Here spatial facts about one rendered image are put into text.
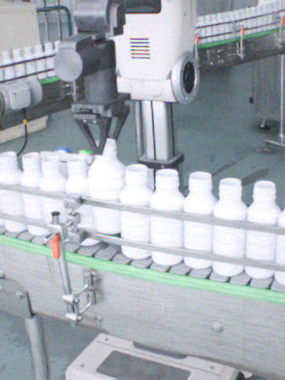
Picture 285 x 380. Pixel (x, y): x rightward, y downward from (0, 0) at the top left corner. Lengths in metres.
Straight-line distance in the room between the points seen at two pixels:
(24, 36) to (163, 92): 3.87
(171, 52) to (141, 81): 0.13
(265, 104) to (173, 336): 4.14
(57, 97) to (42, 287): 1.74
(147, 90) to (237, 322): 0.82
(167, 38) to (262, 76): 3.54
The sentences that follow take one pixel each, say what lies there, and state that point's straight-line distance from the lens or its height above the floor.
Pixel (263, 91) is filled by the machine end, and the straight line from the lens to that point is 5.11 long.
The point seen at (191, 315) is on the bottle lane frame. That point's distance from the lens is 1.06.
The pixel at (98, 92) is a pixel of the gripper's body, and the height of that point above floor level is 1.30.
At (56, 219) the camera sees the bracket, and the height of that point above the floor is 1.10.
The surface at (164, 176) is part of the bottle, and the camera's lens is 1.03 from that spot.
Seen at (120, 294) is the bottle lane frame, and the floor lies 0.93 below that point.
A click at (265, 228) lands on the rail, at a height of 1.11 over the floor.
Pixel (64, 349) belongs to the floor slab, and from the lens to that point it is 2.53.
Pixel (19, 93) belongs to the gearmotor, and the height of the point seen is 1.01.
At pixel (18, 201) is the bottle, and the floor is 1.07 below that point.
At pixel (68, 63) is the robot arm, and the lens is 0.95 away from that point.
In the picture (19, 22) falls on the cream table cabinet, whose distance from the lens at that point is 5.40.
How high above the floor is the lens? 1.53
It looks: 22 degrees down
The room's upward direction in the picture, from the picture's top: 4 degrees counter-clockwise
